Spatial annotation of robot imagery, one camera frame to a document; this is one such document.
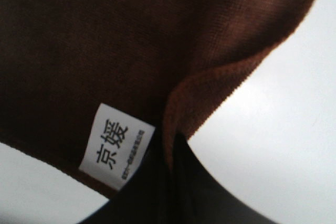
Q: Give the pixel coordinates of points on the brown towel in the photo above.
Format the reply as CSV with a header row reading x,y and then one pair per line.
x,y
170,63

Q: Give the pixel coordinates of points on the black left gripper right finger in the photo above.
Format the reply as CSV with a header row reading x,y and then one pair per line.
x,y
199,198

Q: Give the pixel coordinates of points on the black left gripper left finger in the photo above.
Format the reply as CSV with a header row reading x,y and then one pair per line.
x,y
145,197

